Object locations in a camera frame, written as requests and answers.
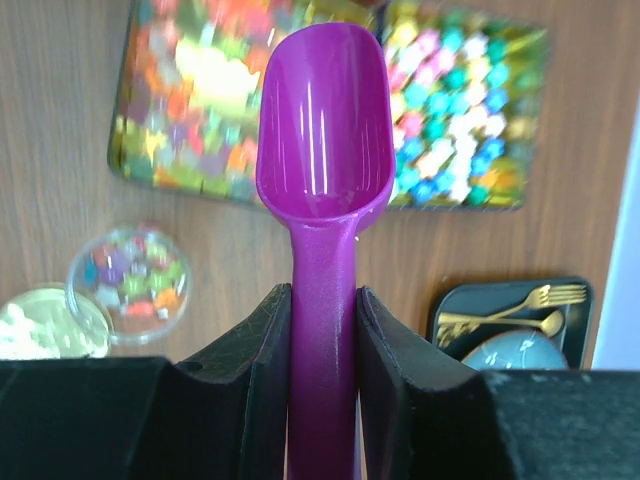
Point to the gold spoon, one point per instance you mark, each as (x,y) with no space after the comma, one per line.
(550,325)

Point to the candy tin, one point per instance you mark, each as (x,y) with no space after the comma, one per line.
(466,92)
(188,100)

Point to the gold fork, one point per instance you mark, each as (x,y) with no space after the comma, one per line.
(538,298)

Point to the black serving tray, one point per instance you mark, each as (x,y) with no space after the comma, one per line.
(488,298)

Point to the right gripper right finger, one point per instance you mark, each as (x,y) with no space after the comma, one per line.
(425,415)

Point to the blue ceramic plate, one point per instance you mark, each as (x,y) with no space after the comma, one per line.
(518,349)

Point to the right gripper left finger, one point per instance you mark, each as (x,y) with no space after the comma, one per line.
(219,414)

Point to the gold jar lid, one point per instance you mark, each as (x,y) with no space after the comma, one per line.
(40,324)

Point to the purple plastic scoop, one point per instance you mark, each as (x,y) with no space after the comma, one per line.
(325,169)

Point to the clear plastic jar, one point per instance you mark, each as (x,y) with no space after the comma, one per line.
(131,285)

